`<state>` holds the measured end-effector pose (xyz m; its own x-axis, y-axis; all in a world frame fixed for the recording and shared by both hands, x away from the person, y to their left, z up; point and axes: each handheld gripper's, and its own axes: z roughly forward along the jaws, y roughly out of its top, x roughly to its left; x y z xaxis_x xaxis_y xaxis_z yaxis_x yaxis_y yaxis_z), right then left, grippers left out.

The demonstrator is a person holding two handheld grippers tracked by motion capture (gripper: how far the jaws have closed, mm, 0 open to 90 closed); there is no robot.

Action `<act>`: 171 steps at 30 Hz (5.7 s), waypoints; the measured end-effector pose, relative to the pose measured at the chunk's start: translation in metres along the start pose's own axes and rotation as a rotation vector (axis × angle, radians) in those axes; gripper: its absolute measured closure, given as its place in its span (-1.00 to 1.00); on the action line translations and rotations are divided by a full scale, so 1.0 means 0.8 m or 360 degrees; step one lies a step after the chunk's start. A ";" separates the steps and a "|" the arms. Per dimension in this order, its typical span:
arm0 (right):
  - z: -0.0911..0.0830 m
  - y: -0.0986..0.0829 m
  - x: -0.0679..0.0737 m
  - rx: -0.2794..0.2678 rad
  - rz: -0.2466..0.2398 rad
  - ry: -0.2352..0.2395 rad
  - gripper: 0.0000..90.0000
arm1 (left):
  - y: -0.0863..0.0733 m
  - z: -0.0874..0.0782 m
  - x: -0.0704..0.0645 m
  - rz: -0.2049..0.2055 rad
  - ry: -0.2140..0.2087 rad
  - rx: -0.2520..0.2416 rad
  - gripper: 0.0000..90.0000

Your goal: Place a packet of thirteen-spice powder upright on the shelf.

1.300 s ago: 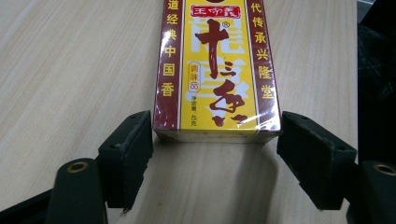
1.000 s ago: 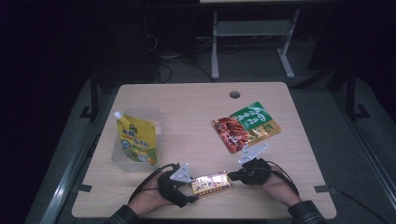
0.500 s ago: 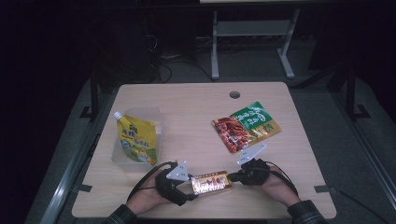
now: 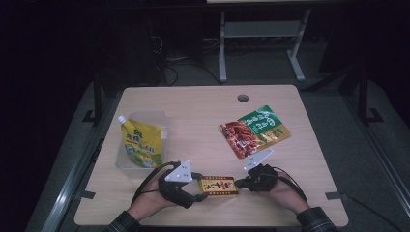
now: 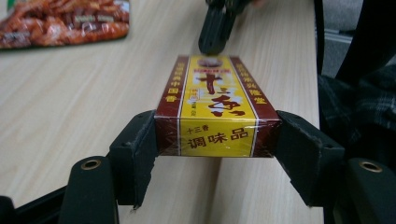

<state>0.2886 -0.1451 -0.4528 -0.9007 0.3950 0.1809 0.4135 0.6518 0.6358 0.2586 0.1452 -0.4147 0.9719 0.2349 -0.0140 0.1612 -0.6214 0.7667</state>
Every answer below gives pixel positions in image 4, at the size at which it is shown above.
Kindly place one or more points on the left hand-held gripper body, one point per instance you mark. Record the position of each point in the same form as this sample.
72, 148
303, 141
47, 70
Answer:
177, 190

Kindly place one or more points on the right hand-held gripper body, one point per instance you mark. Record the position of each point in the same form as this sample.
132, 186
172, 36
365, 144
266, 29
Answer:
262, 179

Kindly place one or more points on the small brown yellow box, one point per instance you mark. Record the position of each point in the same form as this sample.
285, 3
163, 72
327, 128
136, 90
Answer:
218, 186

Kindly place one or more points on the clear plastic container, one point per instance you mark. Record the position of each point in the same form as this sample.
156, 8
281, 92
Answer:
165, 129

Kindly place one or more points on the yellow spout pouch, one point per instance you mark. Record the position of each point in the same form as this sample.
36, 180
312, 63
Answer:
141, 143

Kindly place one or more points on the person's right hand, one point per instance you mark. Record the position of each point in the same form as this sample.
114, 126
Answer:
288, 195

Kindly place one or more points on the person's left hand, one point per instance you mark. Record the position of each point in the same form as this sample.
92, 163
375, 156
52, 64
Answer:
146, 201

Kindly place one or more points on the green and red food packet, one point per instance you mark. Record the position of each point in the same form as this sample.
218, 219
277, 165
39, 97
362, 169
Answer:
254, 132

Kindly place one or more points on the grey tape strip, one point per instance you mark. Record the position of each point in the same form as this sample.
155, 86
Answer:
86, 195
335, 195

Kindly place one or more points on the black metal stand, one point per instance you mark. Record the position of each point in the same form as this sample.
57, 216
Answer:
363, 96

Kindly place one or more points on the aluminium rail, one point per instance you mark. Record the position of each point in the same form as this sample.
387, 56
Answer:
69, 180
380, 154

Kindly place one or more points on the white metal table frame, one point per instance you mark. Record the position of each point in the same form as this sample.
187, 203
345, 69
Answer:
222, 48

